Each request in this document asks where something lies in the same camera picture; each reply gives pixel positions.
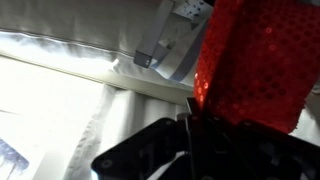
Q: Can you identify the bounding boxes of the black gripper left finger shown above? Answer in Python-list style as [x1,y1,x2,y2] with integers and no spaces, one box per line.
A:
[91,115,196,180]

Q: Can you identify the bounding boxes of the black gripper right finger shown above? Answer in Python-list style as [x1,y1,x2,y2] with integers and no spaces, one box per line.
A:
[196,114,320,180]

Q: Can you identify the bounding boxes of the red sequin hat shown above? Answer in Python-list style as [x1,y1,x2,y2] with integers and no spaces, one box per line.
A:
[193,0,320,134]

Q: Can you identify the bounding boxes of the small white wooden chair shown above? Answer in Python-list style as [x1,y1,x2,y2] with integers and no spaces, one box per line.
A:
[133,0,176,70]

